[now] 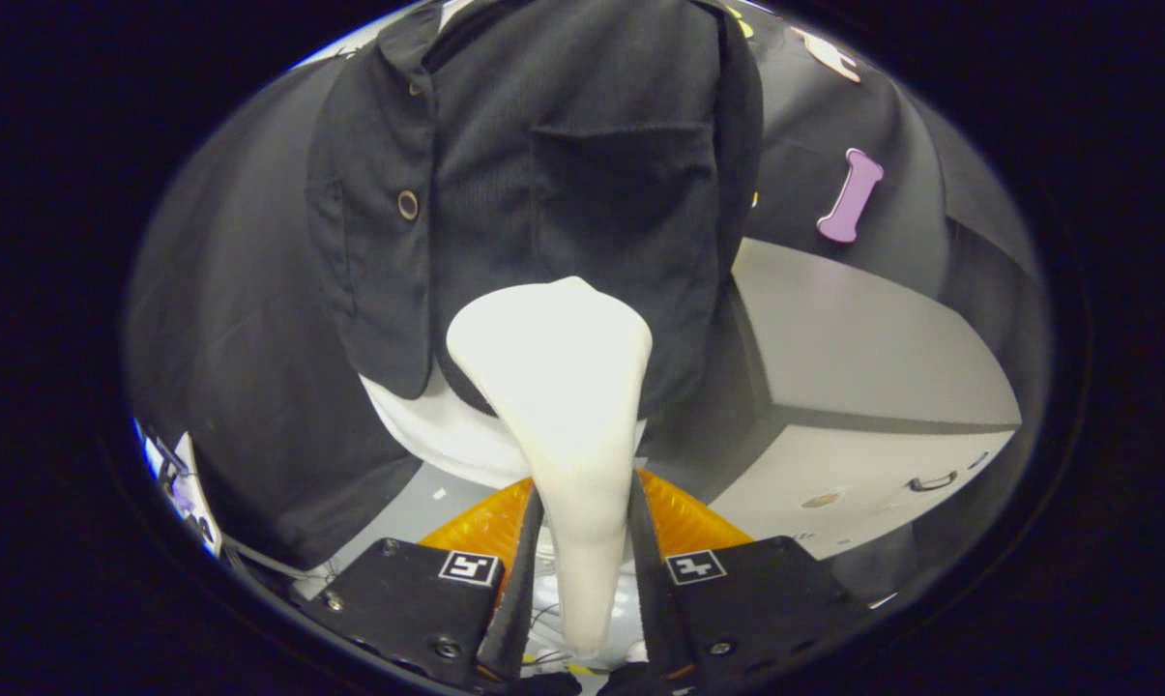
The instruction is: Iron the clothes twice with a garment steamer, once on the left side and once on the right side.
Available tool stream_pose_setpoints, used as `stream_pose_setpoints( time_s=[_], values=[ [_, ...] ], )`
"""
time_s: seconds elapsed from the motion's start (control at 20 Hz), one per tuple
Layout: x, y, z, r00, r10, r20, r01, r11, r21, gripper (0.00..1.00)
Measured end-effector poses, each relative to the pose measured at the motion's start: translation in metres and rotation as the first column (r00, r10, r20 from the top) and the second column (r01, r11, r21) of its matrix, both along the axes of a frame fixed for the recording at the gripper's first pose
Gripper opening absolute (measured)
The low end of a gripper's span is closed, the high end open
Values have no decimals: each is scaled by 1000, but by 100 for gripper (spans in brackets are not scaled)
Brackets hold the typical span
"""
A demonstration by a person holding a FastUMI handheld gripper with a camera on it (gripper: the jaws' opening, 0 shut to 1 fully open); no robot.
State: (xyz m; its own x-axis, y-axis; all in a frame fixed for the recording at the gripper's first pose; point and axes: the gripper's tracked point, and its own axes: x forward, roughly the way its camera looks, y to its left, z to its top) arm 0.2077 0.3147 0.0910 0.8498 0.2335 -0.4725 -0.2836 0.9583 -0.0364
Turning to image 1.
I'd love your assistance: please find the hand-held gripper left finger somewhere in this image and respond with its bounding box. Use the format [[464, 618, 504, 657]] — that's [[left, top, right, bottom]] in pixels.
[[297, 477, 544, 692]]

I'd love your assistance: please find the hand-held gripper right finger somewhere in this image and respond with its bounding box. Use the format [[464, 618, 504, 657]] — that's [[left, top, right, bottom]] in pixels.
[[628, 469, 873, 692]]

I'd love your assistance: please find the white shirt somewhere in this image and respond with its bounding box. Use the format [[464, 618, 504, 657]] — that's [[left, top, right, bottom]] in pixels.
[[360, 372, 646, 491]]

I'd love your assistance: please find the white garment steamer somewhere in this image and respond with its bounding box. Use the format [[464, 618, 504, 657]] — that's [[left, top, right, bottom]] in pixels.
[[445, 275, 655, 656]]

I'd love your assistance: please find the black suit jacket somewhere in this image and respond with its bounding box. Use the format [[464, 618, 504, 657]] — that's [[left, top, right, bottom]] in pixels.
[[304, 0, 765, 419]]

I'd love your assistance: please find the beige cabinet with dark top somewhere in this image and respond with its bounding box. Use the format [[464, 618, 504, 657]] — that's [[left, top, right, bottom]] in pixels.
[[640, 237, 1023, 562]]

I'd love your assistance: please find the white labelled board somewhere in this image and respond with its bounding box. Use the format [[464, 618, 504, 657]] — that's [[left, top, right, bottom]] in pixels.
[[135, 418, 223, 557]]

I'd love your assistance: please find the black backdrop cloth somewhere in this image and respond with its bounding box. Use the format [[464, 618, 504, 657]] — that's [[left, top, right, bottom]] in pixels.
[[123, 0, 1052, 571]]

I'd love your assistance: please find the grey floor cable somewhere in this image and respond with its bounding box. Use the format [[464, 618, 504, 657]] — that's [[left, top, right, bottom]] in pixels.
[[219, 539, 307, 581]]

